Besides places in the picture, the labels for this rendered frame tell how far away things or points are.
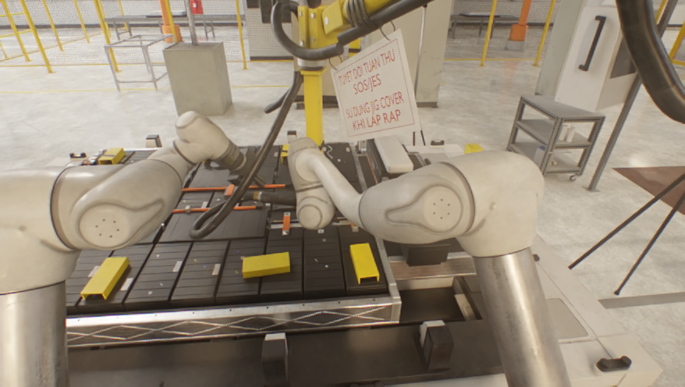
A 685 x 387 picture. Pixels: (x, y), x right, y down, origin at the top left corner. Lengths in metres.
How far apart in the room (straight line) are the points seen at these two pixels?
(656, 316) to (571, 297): 1.56
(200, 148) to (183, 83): 4.68
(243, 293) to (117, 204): 0.74
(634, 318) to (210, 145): 2.80
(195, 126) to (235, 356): 0.72
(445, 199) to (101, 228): 0.47
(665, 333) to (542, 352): 2.42
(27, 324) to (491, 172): 0.72
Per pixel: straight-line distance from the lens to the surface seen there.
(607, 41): 3.56
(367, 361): 1.20
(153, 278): 1.37
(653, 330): 3.06
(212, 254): 1.38
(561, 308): 1.59
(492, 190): 0.59
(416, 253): 1.25
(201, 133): 1.09
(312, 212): 1.00
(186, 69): 5.70
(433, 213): 0.49
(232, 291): 1.23
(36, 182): 0.64
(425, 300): 1.51
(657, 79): 0.60
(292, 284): 1.21
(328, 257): 1.29
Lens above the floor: 1.90
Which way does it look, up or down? 30 degrees down
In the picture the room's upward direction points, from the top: 1 degrees clockwise
